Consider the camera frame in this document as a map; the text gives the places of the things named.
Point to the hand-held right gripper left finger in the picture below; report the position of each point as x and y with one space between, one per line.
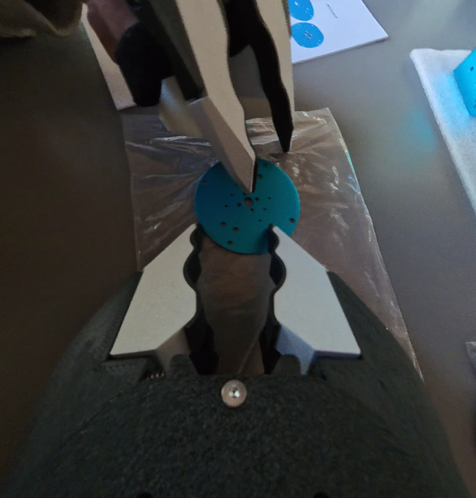
156 311

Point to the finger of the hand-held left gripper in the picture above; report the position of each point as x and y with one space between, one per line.
214 77
280 97

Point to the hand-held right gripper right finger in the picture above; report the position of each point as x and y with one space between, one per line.
312 311

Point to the large clear plastic bag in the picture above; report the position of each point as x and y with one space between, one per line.
331 194

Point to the blue round perforated plate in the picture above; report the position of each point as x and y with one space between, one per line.
222 206

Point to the person's left forearm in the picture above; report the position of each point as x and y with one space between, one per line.
28 15

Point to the grey desk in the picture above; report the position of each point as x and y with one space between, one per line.
378 97

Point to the person's left hand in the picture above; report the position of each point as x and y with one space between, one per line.
104 27

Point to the white instruction sheet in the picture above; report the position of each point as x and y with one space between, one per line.
347 31

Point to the white foam sheet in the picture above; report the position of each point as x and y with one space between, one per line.
448 116

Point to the blue large U bracket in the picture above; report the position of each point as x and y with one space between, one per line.
471 70

